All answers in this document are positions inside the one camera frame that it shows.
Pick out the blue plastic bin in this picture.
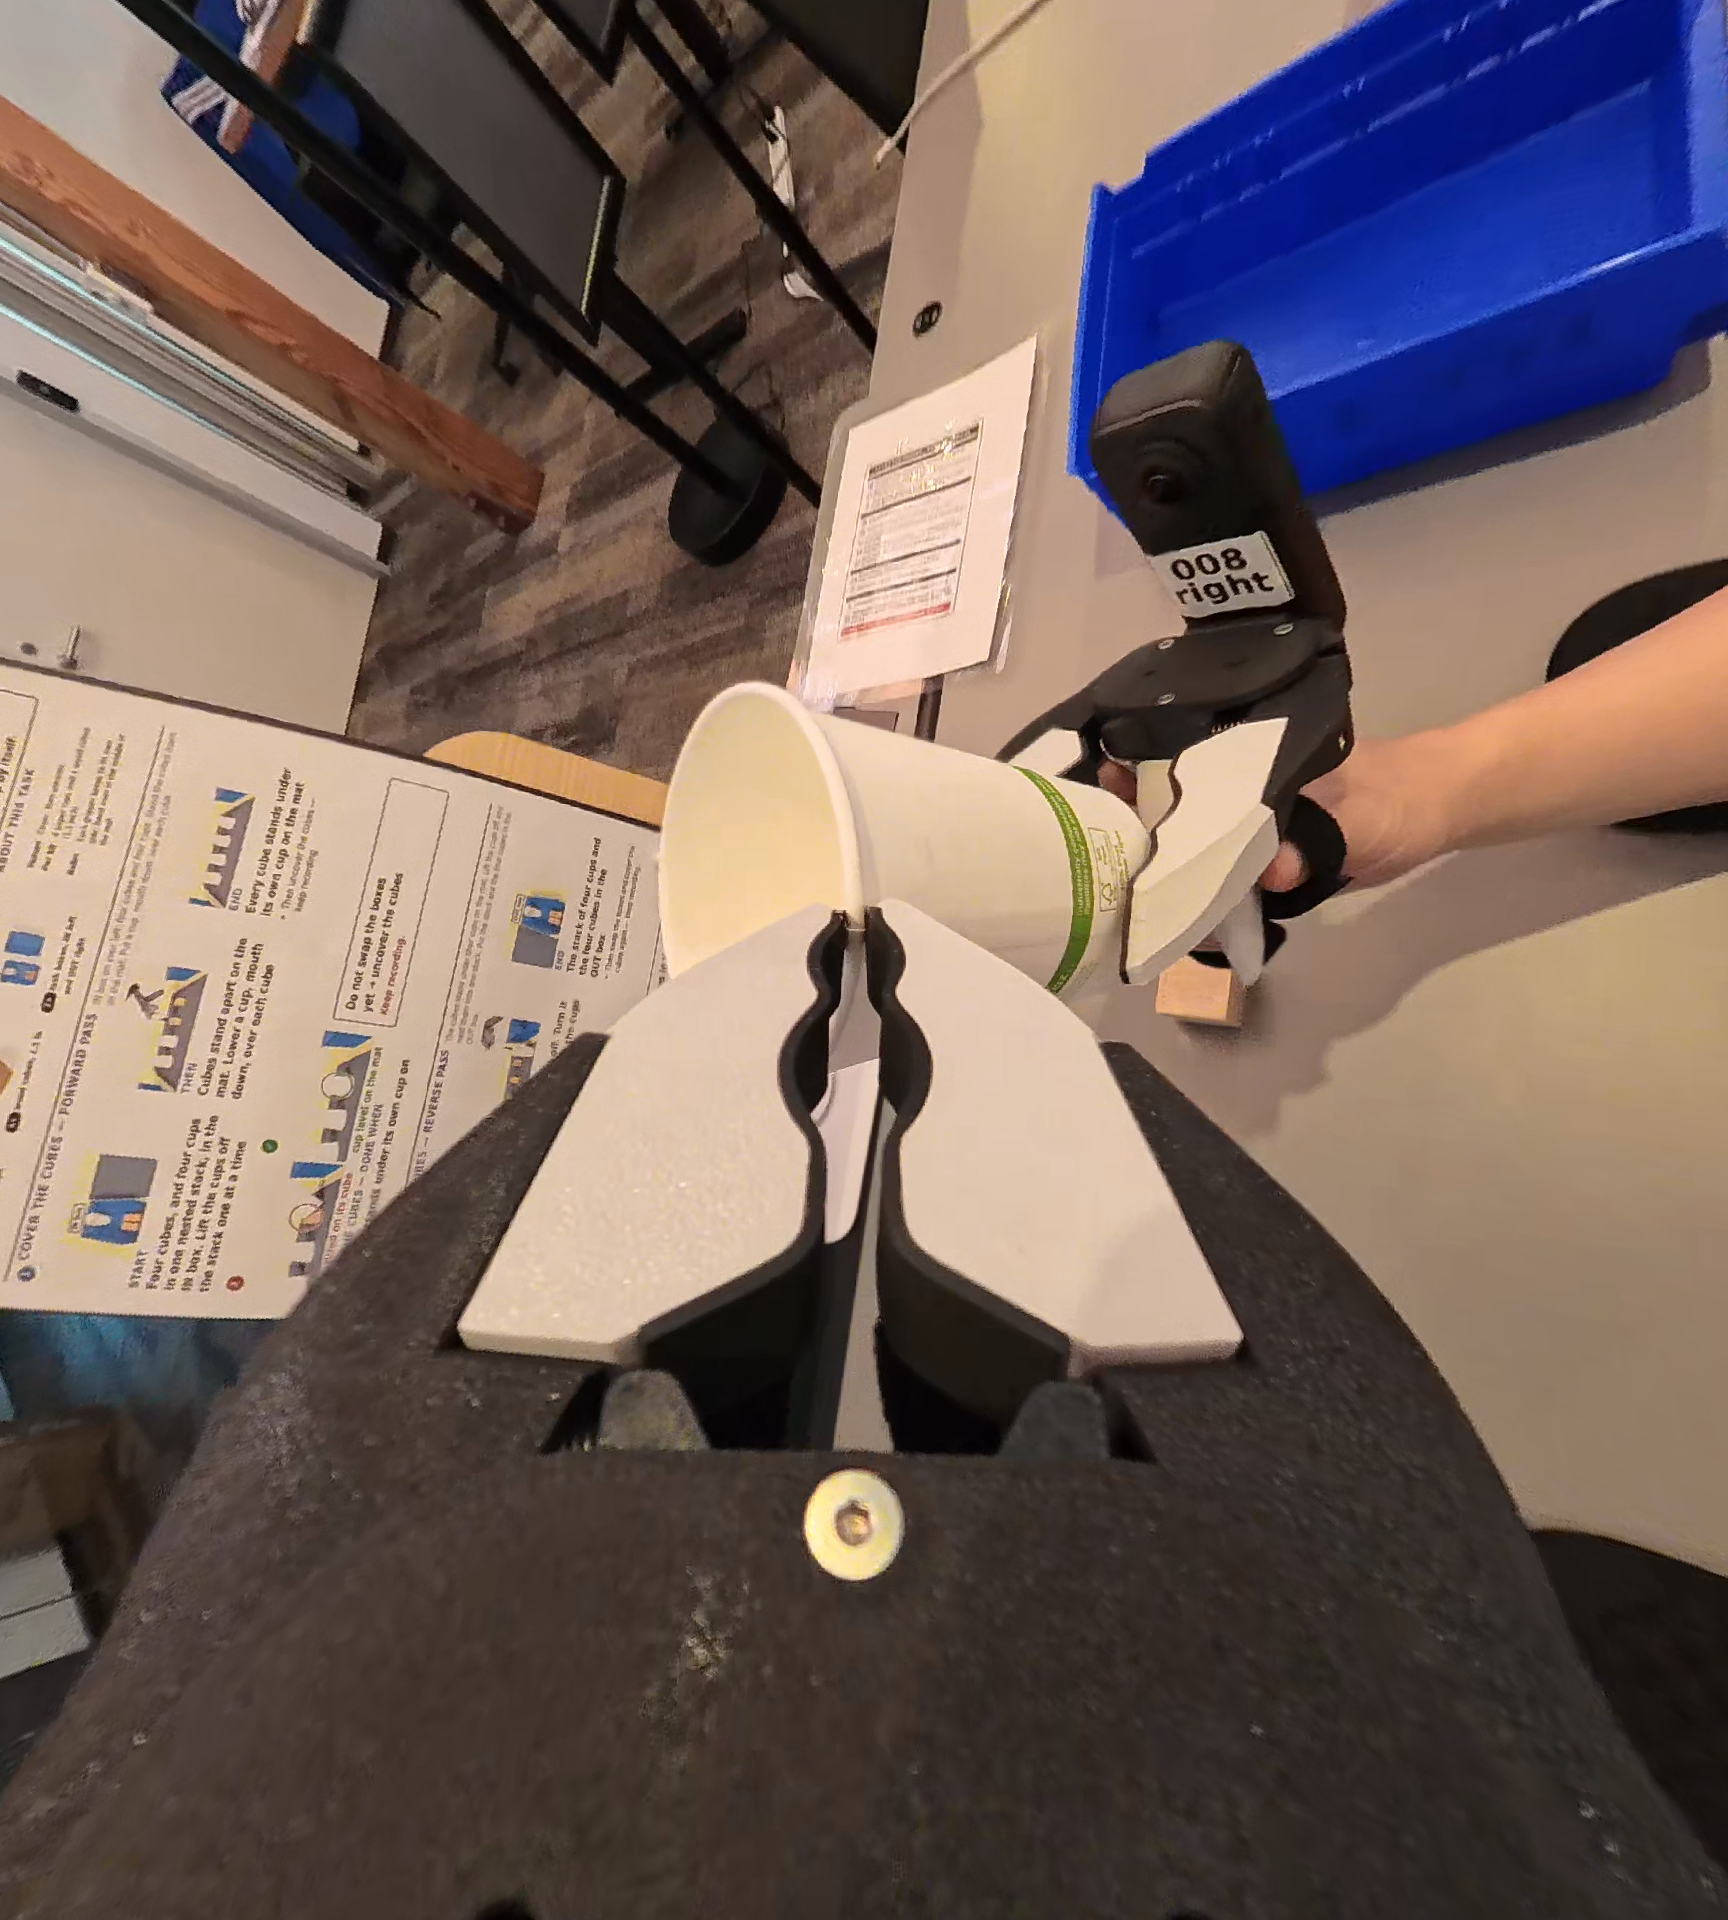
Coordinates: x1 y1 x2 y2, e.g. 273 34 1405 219
1069 0 1728 504

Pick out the wooden post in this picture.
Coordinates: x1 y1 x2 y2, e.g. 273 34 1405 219
0 30 546 537

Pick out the grey cable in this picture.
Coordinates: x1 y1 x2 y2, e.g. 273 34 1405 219
876 0 1054 164

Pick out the wooden book stand white base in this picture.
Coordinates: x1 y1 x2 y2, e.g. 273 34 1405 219
420 730 678 829

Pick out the white power strip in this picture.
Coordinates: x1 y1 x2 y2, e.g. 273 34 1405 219
761 102 824 301

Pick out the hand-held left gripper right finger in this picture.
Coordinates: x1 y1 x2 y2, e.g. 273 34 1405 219
863 899 1243 1453

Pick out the person's right hand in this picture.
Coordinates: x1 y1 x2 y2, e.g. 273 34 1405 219
1253 731 1465 902

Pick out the black display screen on stand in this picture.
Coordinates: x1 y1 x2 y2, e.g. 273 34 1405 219
299 0 630 344

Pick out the black textured cushion pad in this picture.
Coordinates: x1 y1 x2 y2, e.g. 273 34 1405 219
1545 545 1728 833

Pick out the person's right forearm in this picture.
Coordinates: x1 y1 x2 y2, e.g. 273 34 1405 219
1410 575 1728 858

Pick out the black pole with round base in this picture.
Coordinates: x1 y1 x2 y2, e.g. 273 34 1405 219
113 0 792 569

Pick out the laminated paper sheet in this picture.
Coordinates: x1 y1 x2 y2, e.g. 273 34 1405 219
787 332 1042 704

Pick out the printed instruction sheet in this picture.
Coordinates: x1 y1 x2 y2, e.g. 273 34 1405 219
0 641 671 1322

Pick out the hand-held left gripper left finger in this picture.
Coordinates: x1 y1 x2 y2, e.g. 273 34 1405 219
458 904 832 1453

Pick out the wooden cube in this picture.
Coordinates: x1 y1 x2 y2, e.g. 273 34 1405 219
1155 956 1245 1029

